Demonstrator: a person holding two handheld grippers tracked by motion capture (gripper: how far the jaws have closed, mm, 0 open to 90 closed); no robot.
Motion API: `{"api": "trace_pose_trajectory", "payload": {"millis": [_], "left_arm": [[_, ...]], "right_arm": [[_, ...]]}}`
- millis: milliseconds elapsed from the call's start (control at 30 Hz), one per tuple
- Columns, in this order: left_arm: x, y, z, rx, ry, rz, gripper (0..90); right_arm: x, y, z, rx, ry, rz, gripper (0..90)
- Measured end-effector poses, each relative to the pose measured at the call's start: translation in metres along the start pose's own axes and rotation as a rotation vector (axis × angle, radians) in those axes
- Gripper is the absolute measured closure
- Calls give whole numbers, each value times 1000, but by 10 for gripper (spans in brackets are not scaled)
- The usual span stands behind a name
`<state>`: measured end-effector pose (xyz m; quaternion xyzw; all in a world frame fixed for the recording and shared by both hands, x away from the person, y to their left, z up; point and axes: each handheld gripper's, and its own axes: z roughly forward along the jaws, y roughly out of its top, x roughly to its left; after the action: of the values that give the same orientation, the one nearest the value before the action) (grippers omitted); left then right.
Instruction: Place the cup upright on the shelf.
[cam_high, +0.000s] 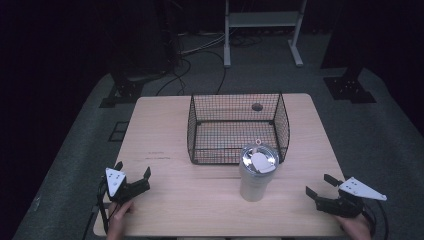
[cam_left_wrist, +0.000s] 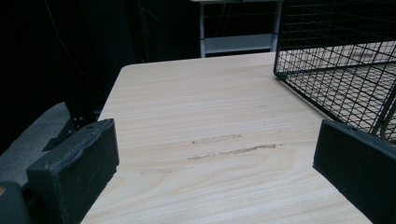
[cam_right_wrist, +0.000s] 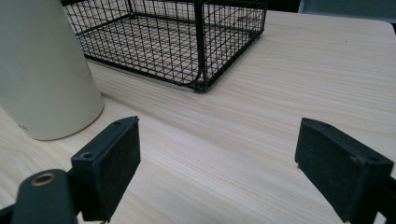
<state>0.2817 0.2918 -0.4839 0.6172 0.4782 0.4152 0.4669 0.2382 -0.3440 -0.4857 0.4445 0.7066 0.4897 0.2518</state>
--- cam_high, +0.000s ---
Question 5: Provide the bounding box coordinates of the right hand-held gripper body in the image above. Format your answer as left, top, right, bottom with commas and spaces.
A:
315, 176, 388, 219

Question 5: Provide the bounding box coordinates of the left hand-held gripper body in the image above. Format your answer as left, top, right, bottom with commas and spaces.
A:
99, 167, 151, 204

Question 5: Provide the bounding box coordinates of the person's left hand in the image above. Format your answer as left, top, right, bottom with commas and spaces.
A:
106, 199, 136, 240

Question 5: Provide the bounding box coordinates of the person's right hand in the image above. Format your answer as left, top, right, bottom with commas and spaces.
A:
334, 214, 373, 240

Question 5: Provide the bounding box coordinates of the silver tumbler with lid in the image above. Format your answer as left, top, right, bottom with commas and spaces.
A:
238, 139, 280, 203

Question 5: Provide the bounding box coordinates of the black stand base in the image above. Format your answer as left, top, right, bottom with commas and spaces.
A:
322, 66, 377, 105
99, 73, 145, 109

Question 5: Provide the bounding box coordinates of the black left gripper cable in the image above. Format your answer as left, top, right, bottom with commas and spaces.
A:
96, 179, 112, 235

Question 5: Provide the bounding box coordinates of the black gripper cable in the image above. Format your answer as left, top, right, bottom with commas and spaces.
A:
361, 199, 390, 240
96, 179, 112, 235

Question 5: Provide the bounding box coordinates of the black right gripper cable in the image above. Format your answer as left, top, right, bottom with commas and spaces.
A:
361, 199, 390, 240

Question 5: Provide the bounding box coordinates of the black floor cable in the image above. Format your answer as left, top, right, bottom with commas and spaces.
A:
181, 49, 228, 96
155, 57, 192, 97

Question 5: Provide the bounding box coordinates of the black wire basket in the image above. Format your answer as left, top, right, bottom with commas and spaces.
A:
186, 92, 291, 166

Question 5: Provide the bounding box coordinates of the white floor cable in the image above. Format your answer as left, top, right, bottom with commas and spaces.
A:
179, 32, 228, 56

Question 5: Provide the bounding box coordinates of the white metal table frame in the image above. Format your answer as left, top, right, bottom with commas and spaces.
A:
223, 0, 308, 69

